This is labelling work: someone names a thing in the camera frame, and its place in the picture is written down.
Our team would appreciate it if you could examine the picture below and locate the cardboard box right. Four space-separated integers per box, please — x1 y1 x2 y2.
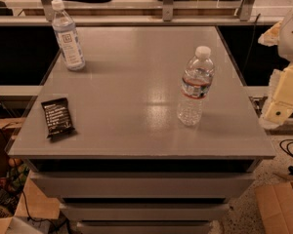
255 176 293 234

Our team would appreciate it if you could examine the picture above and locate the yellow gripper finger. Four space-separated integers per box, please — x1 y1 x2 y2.
258 21 281 47
259 62 293 130

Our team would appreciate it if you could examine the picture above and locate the grey drawer cabinet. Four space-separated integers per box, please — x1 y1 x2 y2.
10 26 274 234

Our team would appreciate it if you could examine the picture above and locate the clear red-label water bottle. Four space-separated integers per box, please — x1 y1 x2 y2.
177 46 215 126

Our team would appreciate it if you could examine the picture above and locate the cardboard box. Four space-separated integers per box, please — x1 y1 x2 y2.
0 117 60 234
255 176 293 234

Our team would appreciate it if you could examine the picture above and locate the metal shelf frame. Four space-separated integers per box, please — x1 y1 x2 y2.
0 0 284 27

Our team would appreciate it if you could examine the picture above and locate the black snack bar wrapper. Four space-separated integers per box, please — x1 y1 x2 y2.
41 97 75 137

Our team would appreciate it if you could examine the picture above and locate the cardboard box left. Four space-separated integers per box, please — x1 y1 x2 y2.
0 117 60 234

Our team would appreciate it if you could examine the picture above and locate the black cable on floor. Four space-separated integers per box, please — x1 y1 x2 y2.
278 138 293 164

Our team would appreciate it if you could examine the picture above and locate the white-label water bottle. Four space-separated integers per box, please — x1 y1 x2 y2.
52 0 86 71

